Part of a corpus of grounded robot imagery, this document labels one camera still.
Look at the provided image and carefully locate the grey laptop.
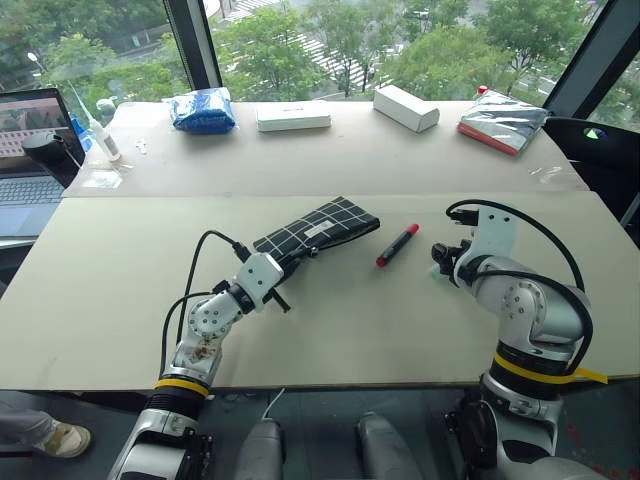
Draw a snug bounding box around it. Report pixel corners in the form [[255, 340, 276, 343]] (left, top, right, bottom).
[[0, 88, 87, 242]]

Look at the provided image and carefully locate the white sneaker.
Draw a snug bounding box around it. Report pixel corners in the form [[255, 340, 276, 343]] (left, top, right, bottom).
[[31, 419, 93, 459]]

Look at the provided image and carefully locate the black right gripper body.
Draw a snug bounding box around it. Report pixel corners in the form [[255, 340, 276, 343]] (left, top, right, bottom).
[[446, 238, 475, 289]]

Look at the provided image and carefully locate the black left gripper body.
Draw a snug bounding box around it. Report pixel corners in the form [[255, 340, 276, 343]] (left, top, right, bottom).
[[259, 255, 302, 307]]

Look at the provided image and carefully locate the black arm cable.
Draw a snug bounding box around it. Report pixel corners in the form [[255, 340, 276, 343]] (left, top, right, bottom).
[[445, 199, 595, 377], [158, 229, 253, 382]]

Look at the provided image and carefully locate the blue plastic bag bundle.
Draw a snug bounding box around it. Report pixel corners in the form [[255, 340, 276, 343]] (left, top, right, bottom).
[[161, 86, 238, 136]]

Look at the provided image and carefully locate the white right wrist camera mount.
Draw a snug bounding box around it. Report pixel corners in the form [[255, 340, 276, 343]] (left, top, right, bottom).
[[468, 204, 520, 267]]

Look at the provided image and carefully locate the dark rounded shape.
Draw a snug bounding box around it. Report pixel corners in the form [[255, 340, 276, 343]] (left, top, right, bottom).
[[233, 418, 285, 480], [355, 411, 425, 480]]

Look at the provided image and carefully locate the flat white box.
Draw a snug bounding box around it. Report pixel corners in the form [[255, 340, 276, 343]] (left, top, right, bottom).
[[255, 100, 333, 133]]

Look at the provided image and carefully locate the white cardboard box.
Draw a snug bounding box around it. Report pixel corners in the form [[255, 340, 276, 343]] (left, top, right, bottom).
[[372, 83, 442, 134]]

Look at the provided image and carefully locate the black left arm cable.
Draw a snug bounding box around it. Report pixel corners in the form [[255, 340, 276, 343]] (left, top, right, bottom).
[[158, 229, 253, 382]]

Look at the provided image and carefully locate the silver zip bag red edge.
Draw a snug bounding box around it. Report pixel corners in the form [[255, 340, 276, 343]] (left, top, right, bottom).
[[456, 91, 552, 158]]

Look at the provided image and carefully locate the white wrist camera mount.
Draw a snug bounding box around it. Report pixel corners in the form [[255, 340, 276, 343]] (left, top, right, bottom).
[[236, 252, 285, 305], [468, 204, 520, 267]]

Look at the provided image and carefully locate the thin white cable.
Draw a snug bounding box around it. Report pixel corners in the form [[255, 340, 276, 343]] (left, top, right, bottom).
[[261, 387, 287, 422]]

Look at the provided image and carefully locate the white squeeze tube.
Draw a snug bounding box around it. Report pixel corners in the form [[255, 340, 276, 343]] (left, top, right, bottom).
[[66, 81, 123, 163]]

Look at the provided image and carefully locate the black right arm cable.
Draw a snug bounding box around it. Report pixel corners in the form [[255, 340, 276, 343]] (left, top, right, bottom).
[[445, 199, 595, 377]]

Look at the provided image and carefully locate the black white-grid zip pouch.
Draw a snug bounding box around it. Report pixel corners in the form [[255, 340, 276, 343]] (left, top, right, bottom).
[[252, 195, 382, 267]]

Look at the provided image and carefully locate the red black marker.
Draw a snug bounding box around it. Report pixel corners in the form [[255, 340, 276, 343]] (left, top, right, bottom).
[[375, 222, 421, 269]]

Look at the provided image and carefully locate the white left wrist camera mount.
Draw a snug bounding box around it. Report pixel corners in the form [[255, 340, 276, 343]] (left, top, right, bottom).
[[236, 252, 285, 305]]

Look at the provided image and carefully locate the black window frame post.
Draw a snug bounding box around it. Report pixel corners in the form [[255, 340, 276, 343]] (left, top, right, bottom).
[[541, 0, 640, 120], [163, 0, 224, 93]]

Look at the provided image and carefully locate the small clear plastic bag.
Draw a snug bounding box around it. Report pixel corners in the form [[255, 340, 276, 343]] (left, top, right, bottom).
[[81, 168, 125, 191]]

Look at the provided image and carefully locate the grey trouser leg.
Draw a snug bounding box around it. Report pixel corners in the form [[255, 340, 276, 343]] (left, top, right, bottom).
[[0, 396, 55, 447]]

